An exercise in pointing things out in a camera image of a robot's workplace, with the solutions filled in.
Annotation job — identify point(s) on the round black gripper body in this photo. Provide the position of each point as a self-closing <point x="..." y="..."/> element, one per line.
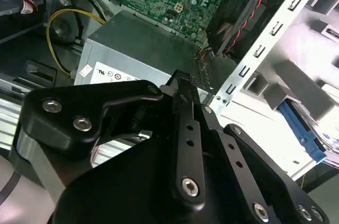
<point x="119" y="195"/>

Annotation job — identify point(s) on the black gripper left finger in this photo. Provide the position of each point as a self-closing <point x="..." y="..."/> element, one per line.
<point x="66" y="107"/>

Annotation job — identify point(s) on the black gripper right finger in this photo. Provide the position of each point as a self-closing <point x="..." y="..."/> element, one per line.
<point x="238" y="163"/>

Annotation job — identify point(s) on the hard disk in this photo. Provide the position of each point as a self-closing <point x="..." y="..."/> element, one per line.
<point x="299" y="126"/>

